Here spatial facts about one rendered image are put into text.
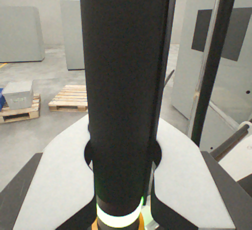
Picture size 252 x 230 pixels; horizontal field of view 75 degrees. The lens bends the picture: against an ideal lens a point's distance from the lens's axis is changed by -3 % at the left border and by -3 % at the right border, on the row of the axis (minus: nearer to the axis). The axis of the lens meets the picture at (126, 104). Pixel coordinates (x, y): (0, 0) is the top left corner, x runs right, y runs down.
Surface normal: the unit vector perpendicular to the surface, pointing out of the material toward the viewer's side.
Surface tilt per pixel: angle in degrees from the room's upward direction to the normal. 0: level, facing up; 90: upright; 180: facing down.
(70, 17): 90
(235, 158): 50
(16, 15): 90
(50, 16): 90
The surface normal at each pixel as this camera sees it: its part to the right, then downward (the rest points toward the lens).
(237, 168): -0.74, -0.59
